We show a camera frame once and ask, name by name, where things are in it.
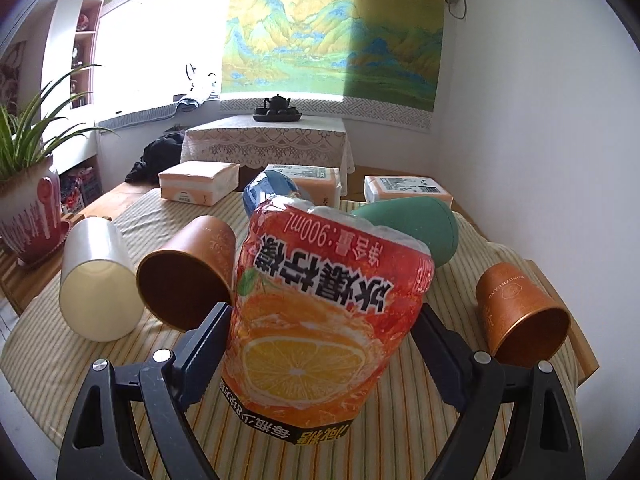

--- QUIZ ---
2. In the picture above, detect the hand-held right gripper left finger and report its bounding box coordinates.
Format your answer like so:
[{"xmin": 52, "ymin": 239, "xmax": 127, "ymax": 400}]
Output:
[{"xmin": 56, "ymin": 302, "xmax": 234, "ymax": 480}]

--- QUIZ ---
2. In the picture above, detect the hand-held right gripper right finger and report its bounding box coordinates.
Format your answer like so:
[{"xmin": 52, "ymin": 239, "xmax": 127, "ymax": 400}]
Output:
[{"xmin": 413, "ymin": 303, "xmax": 587, "ymax": 480}]

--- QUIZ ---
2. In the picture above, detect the orange juice bottle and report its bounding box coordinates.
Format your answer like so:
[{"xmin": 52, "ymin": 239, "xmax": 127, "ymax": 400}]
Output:
[{"xmin": 220, "ymin": 197, "xmax": 435, "ymax": 448}]

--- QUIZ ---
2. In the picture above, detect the brown cup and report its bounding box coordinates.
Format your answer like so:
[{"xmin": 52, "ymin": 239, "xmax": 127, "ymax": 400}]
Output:
[
  {"xmin": 475, "ymin": 261, "xmax": 571, "ymax": 370},
  {"xmin": 136, "ymin": 215, "xmax": 237, "ymax": 331}
]

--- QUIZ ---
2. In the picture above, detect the white cup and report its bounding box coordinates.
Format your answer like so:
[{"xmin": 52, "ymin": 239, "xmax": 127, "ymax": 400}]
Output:
[{"xmin": 59, "ymin": 217, "xmax": 145, "ymax": 341}]

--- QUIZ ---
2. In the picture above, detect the green cup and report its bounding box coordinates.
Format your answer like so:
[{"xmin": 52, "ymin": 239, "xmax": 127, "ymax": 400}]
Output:
[{"xmin": 352, "ymin": 196, "xmax": 458, "ymax": 271}]

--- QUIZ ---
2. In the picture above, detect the blue cup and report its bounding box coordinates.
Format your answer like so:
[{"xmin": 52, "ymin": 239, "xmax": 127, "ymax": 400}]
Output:
[{"xmin": 242, "ymin": 170, "xmax": 302, "ymax": 219}]

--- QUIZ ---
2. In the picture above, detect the striped table mat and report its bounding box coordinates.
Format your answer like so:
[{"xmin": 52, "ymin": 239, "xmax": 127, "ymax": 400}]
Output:
[{"xmin": 0, "ymin": 189, "xmax": 581, "ymax": 480}]

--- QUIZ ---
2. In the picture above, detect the pink tissue pack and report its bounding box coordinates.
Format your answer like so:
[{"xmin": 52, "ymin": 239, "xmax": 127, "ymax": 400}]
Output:
[
  {"xmin": 158, "ymin": 162, "xmax": 240, "ymax": 205},
  {"xmin": 262, "ymin": 164, "xmax": 342, "ymax": 209},
  {"xmin": 363, "ymin": 175, "xmax": 454, "ymax": 210}
]

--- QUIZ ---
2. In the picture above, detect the black bag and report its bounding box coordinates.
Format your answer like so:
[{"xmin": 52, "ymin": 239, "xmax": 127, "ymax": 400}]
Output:
[{"xmin": 124, "ymin": 132, "xmax": 185, "ymax": 184}]

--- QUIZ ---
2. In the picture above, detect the potted green plant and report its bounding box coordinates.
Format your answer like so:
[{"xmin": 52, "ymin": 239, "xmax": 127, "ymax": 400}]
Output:
[{"xmin": 0, "ymin": 64, "xmax": 121, "ymax": 269}]

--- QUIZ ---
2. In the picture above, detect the lace tablecloth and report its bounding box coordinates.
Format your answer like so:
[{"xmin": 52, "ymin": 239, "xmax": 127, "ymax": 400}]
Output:
[{"xmin": 180, "ymin": 115, "xmax": 356, "ymax": 176}]

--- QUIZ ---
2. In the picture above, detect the black teapot set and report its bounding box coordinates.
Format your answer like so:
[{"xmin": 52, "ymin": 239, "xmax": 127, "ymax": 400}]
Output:
[{"xmin": 252, "ymin": 93, "xmax": 302, "ymax": 123}]

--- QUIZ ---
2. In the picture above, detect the white shelf unit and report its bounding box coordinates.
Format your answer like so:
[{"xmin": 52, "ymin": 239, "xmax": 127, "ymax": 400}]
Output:
[{"xmin": 47, "ymin": 0, "xmax": 103, "ymax": 173}]

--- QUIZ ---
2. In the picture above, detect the landscape painting wall hanging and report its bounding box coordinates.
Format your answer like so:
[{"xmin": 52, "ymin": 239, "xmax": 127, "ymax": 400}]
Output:
[{"xmin": 219, "ymin": 0, "xmax": 447, "ymax": 134}]

